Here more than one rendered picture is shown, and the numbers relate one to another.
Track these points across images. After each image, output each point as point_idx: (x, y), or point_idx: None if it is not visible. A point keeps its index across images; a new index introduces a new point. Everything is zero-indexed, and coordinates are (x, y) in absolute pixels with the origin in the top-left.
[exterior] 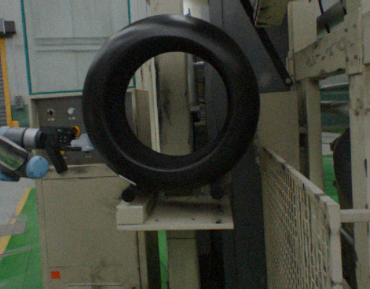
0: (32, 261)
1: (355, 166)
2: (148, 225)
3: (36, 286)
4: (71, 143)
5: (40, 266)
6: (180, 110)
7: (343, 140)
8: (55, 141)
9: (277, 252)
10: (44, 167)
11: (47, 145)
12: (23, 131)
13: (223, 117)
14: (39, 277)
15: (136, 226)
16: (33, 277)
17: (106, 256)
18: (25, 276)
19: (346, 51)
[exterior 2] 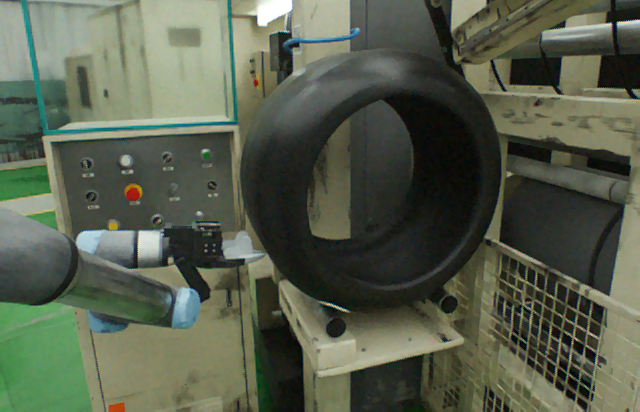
0: (8, 367)
1: (628, 270)
2: (362, 362)
3: (40, 409)
4: (224, 253)
5: (28, 373)
6: (341, 171)
7: (522, 204)
8: (199, 253)
9: (477, 348)
10: (197, 306)
11: (179, 260)
12: (132, 240)
13: (360, 166)
14: (37, 392)
15: (345, 367)
16: (26, 394)
17: (197, 368)
18: (10, 394)
19: (638, 138)
